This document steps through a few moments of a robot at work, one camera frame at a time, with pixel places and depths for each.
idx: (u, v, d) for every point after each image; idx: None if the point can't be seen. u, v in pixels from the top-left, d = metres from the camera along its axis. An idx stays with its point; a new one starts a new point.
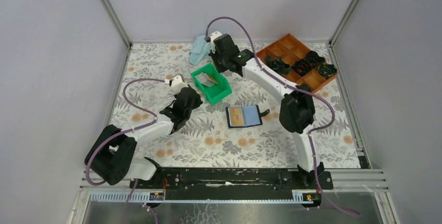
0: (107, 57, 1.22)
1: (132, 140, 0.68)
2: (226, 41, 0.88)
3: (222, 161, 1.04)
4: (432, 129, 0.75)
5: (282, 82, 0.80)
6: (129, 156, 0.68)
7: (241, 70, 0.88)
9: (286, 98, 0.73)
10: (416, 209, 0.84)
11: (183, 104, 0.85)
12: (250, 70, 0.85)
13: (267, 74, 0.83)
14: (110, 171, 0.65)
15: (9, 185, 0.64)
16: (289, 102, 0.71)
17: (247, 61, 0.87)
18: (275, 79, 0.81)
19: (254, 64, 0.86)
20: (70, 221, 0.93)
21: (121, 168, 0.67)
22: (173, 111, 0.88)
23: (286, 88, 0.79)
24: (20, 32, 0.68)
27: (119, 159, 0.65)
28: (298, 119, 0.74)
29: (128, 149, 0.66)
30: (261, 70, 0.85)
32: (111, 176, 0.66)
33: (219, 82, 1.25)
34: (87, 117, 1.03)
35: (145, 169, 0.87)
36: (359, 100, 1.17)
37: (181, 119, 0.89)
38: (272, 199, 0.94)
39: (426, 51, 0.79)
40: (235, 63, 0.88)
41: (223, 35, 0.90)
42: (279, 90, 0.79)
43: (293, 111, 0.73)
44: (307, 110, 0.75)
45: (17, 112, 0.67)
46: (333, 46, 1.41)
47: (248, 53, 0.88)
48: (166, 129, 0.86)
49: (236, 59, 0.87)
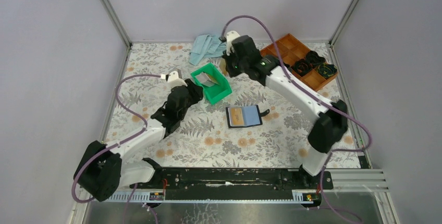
0: (107, 57, 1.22)
1: (117, 157, 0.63)
2: (248, 45, 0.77)
3: (222, 161, 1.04)
4: (432, 129, 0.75)
5: (315, 97, 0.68)
6: (117, 172, 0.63)
7: (264, 79, 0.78)
9: (320, 118, 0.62)
10: (416, 209, 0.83)
11: (174, 106, 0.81)
12: (275, 81, 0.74)
13: (296, 87, 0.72)
14: (99, 188, 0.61)
15: (10, 185, 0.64)
16: (323, 123, 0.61)
17: (272, 70, 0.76)
18: (307, 94, 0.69)
19: (281, 74, 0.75)
20: (70, 221, 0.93)
21: (110, 184, 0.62)
22: (166, 114, 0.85)
23: (320, 104, 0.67)
24: (20, 32, 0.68)
27: (105, 176, 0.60)
28: (330, 140, 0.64)
29: (113, 166, 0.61)
30: (289, 82, 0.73)
32: (100, 194, 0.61)
33: (219, 82, 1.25)
34: (87, 117, 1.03)
35: (142, 174, 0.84)
36: (359, 100, 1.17)
37: (173, 122, 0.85)
38: (273, 199, 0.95)
39: (425, 51, 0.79)
40: (258, 72, 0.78)
41: (245, 37, 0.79)
42: (311, 107, 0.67)
43: (326, 133, 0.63)
44: (341, 131, 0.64)
45: (17, 112, 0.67)
46: (333, 46, 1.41)
47: (273, 62, 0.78)
48: (158, 135, 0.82)
49: (258, 66, 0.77)
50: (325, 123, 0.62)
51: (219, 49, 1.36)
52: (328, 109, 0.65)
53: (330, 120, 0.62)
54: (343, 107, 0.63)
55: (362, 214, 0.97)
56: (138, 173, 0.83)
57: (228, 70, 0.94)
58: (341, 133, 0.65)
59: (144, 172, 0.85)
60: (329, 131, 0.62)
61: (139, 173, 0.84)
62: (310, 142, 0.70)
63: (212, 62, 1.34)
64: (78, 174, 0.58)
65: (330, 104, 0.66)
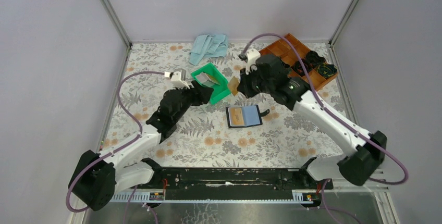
0: (107, 57, 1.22)
1: (111, 168, 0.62)
2: (275, 66, 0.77)
3: (222, 161, 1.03)
4: (432, 129, 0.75)
5: (352, 128, 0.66)
6: (111, 182, 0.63)
7: (292, 104, 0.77)
9: (359, 152, 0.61)
10: (416, 209, 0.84)
11: (167, 111, 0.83)
12: (307, 108, 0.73)
13: (329, 115, 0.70)
14: (94, 198, 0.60)
15: (10, 184, 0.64)
16: (362, 159, 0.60)
17: (303, 94, 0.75)
18: (342, 124, 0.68)
19: (312, 100, 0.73)
20: (70, 221, 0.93)
21: (105, 194, 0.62)
22: (161, 120, 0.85)
23: (358, 137, 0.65)
24: (20, 31, 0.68)
27: (99, 186, 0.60)
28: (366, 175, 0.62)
29: (107, 177, 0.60)
30: (321, 109, 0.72)
32: (94, 203, 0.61)
33: (219, 81, 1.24)
34: (87, 117, 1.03)
35: (138, 177, 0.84)
36: (360, 100, 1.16)
37: (169, 127, 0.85)
38: (272, 199, 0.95)
39: (426, 51, 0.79)
40: (285, 95, 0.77)
41: (271, 59, 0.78)
42: (348, 139, 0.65)
43: (365, 168, 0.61)
44: (378, 164, 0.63)
45: (17, 111, 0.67)
46: (333, 46, 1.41)
47: (302, 85, 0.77)
48: (154, 140, 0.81)
49: (286, 90, 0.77)
50: (364, 158, 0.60)
51: (219, 49, 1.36)
52: (367, 142, 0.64)
53: (369, 155, 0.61)
54: (382, 140, 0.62)
55: (361, 214, 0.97)
56: (136, 175, 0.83)
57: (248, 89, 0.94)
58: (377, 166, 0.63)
59: (143, 173, 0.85)
60: (367, 165, 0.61)
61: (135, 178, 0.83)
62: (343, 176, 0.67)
63: (212, 62, 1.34)
64: (72, 185, 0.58)
65: (369, 136, 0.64)
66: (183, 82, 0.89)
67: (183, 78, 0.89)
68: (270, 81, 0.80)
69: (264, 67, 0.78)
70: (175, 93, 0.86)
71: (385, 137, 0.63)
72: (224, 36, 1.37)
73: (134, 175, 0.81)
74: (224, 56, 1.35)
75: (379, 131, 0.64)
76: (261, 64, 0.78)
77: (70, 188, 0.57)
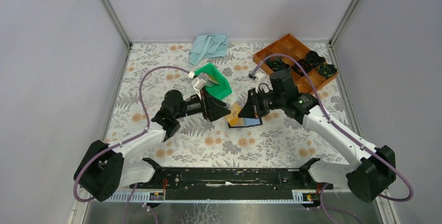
0: (107, 57, 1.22)
1: (120, 157, 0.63)
2: (287, 82, 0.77)
3: (222, 161, 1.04)
4: (433, 129, 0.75)
5: (357, 141, 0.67)
6: (118, 172, 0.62)
7: (302, 117, 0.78)
9: (364, 165, 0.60)
10: (415, 208, 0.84)
11: (169, 112, 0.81)
12: (315, 120, 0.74)
13: (334, 127, 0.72)
14: (100, 187, 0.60)
15: (9, 184, 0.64)
16: (367, 171, 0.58)
17: (310, 108, 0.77)
18: (350, 137, 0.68)
19: (320, 114, 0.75)
20: (70, 221, 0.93)
21: (112, 184, 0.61)
22: (166, 119, 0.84)
23: (364, 150, 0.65)
24: (19, 31, 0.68)
27: (107, 175, 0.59)
28: (376, 191, 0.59)
29: (115, 165, 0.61)
30: (328, 122, 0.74)
32: (100, 194, 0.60)
33: (219, 81, 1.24)
34: (87, 117, 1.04)
35: (141, 174, 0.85)
36: (359, 100, 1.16)
37: (172, 126, 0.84)
38: (273, 199, 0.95)
39: (426, 51, 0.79)
40: (295, 109, 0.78)
41: (284, 73, 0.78)
42: (353, 151, 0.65)
43: (371, 182, 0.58)
44: (387, 179, 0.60)
45: (18, 110, 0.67)
46: (333, 46, 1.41)
47: (311, 99, 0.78)
48: (158, 138, 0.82)
49: (296, 104, 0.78)
50: (369, 171, 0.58)
51: (219, 49, 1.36)
52: (372, 156, 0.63)
53: (375, 169, 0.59)
54: (389, 155, 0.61)
55: (362, 214, 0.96)
56: (138, 173, 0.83)
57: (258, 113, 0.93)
58: (387, 183, 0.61)
59: (144, 172, 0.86)
60: (374, 180, 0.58)
61: (138, 174, 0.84)
62: (353, 193, 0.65)
63: (212, 62, 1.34)
64: (79, 174, 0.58)
65: (375, 151, 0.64)
66: (197, 91, 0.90)
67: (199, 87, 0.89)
68: (281, 95, 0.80)
69: (277, 82, 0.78)
70: (177, 92, 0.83)
71: (393, 153, 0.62)
72: (224, 37, 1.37)
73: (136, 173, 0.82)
74: (224, 56, 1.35)
75: (387, 146, 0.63)
76: (274, 78, 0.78)
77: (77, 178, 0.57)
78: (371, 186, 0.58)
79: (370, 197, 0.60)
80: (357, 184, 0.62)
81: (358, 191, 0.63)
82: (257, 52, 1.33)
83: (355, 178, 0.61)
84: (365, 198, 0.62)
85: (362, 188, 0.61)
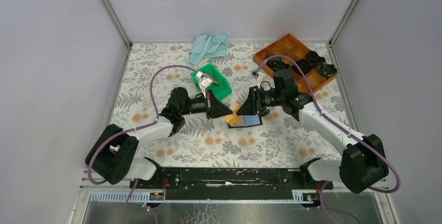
0: (107, 57, 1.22)
1: (134, 139, 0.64)
2: (289, 80, 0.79)
3: (222, 161, 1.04)
4: (433, 129, 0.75)
5: (345, 129, 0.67)
6: (131, 154, 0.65)
7: (297, 114, 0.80)
9: (349, 149, 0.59)
10: (414, 208, 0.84)
11: (175, 108, 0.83)
12: (307, 113, 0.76)
13: (329, 121, 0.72)
14: (112, 170, 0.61)
15: (9, 185, 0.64)
16: (352, 156, 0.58)
17: (306, 104, 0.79)
18: (337, 126, 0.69)
19: (312, 108, 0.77)
20: (70, 221, 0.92)
21: (123, 167, 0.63)
22: (172, 115, 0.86)
23: (351, 137, 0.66)
24: (19, 30, 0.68)
27: (121, 157, 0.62)
28: (365, 178, 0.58)
29: (130, 147, 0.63)
30: (320, 114, 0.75)
32: (112, 175, 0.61)
33: (219, 81, 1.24)
34: (87, 117, 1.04)
35: (145, 169, 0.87)
36: (359, 100, 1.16)
37: (178, 122, 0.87)
38: (272, 199, 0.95)
39: (426, 51, 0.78)
40: (292, 106, 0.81)
41: (286, 73, 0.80)
42: (341, 138, 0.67)
43: (357, 168, 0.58)
44: (376, 170, 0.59)
45: (17, 110, 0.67)
46: (333, 46, 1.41)
47: (307, 97, 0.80)
48: (165, 131, 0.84)
49: (293, 101, 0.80)
50: (354, 156, 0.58)
51: (219, 49, 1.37)
52: (359, 142, 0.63)
53: (360, 154, 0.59)
54: (376, 144, 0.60)
55: (361, 215, 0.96)
56: (142, 170, 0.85)
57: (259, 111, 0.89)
58: (378, 173, 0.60)
59: (147, 169, 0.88)
60: (359, 165, 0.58)
61: (142, 170, 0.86)
62: (345, 183, 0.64)
63: (212, 62, 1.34)
64: (93, 158, 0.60)
65: (362, 138, 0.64)
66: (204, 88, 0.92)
67: (201, 85, 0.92)
68: (281, 92, 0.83)
69: (279, 79, 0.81)
70: (184, 90, 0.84)
71: (381, 142, 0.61)
72: (224, 37, 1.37)
73: (139, 166, 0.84)
74: (224, 56, 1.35)
75: (373, 135, 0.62)
76: (277, 76, 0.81)
77: (90, 162, 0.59)
78: (357, 171, 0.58)
79: (358, 184, 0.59)
80: (346, 172, 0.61)
81: (348, 180, 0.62)
82: (257, 52, 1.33)
83: (344, 164, 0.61)
84: (355, 188, 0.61)
85: (350, 175, 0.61)
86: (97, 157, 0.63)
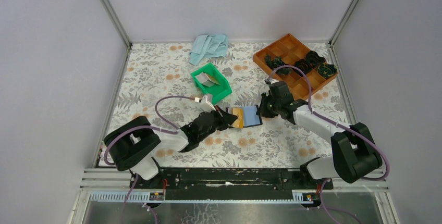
0: (107, 57, 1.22)
1: (156, 138, 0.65)
2: (283, 88, 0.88)
3: (222, 161, 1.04)
4: (433, 129, 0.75)
5: (332, 121, 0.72)
6: (148, 150, 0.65)
7: (293, 118, 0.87)
9: (336, 136, 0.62)
10: (415, 208, 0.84)
11: (197, 129, 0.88)
12: (301, 114, 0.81)
13: (319, 117, 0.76)
14: (122, 158, 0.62)
15: (8, 184, 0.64)
16: (339, 141, 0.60)
17: (298, 107, 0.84)
18: (325, 119, 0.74)
19: (305, 108, 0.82)
20: (70, 221, 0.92)
21: (134, 159, 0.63)
22: (190, 134, 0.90)
23: (338, 127, 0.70)
24: (18, 30, 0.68)
27: (138, 148, 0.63)
28: (356, 165, 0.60)
29: (151, 144, 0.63)
30: (311, 113, 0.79)
32: (121, 163, 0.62)
33: (219, 81, 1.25)
34: (87, 117, 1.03)
35: (148, 170, 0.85)
36: (359, 100, 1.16)
37: (193, 142, 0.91)
38: (272, 199, 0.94)
39: (427, 50, 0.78)
40: (287, 112, 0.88)
41: (280, 82, 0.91)
42: (328, 129, 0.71)
43: (347, 153, 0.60)
44: (366, 158, 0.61)
45: (17, 110, 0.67)
46: (333, 46, 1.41)
47: (300, 101, 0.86)
48: (179, 145, 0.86)
49: (287, 106, 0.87)
50: (342, 141, 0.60)
51: (219, 49, 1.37)
52: (346, 130, 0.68)
53: (347, 140, 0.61)
54: (363, 131, 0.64)
55: (361, 214, 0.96)
56: (145, 169, 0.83)
57: (263, 111, 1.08)
58: (370, 162, 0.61)
59: (150, 170, 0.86)
60: (348, 150, 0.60)
61: (145, 170, 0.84)
62: (339, 175, 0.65)
63: (212, 62, 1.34)
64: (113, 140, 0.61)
65: (349, 126, 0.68)
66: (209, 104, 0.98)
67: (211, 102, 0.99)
68: (277, 100, 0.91)
69: (274, 89, 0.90)
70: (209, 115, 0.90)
71: (367, 129, 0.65)
72: (224, 36, 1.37)
73: (146, 165, 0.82)
74: (224, 56, 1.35)
75: (360, 122, 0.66)
76: (271, 86, 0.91)
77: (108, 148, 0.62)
78: (347, 157, 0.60)
79: (353, 172, 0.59)
80: (339, 162, 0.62)
81: (342, 171, 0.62)
82: (257, 52, 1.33)
83: (334, 153, 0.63)
84: (347, 178, 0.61)
85: (342, 164, 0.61)
86: (117, 142, 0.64)
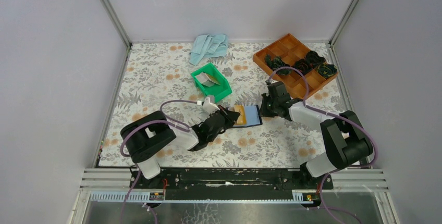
0: (107, 57, 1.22)
1: (172, 133, 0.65)
2: (280, 88, 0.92)
3: (222, 161, 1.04)
4: (434, 129, 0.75)
5: (322, 111, 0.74)
6: (163, 145, 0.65)
7: (289, 115, 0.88)
9: (326, 122, 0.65)
10: (415, 207, 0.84)
11: (207, 129, 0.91)
12: (295, 108, 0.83)
13: (311, 109, 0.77)
14: (138, 150, 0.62)
15: (7, 185, 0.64)
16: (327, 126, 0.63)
17: (293, 104, 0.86)
18: (316, 110, 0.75)
19: (299, 103, 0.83)
20: (70, 221, 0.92)
21: (149, 152, 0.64)
22: (200, 134, 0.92)
23: (328, 115, 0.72)
24: (17, 29, 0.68)
27: (155, 141, 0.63)
28: (347, 151, 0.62)
29: (167, 137, 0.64)
30: (305, 107, 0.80)
32: (136, 155, 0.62)
33: (219, 81, 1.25)
34: (87, 117, 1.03)
35: (151, 169, 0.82)
36: (360, 100, 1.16)
37: (202, 142, 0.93)
38: (272, 199, 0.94)
39: (427, 50, 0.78)
40: (284, 109, 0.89)
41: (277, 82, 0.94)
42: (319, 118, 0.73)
43: (335, 137, 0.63)
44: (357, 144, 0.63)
45: (16, 109, 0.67)
46: (333, 46, 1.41)
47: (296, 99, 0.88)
48: (189, 145, 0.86)
49: (284, 104, 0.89)
50: (330, 126, 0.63)
51: (219, 49, 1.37)
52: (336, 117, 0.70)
53: (336, 126, 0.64)
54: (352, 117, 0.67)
55: (361, 214, 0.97)
56: (148, 166, 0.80)
57: (263, 110, 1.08)
58: (361, 148, 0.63)
59: (152, 169, 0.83)
60: (336, 135, 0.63)
61: (148, 167, 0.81)
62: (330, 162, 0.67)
63: (212, 62, 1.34)
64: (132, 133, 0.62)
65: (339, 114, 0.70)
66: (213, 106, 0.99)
67: (213, 102, 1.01)
68: (274, 99, 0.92)
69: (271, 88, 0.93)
70: (219, 116, 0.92)
71: (355, 116, 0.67)
72: (224, 37, 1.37)
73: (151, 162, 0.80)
74: (224, 56, 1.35)
75: (350, 111, 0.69)
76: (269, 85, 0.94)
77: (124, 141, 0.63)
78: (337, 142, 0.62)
79: (343, 158, 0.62)
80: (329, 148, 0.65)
81: (333, 158, 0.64)
82: (257, 52, 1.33)
83: (325, 140, 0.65)
84: (338, 164, 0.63)
85: (332, 150, 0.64)
86: (132, 135, 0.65)
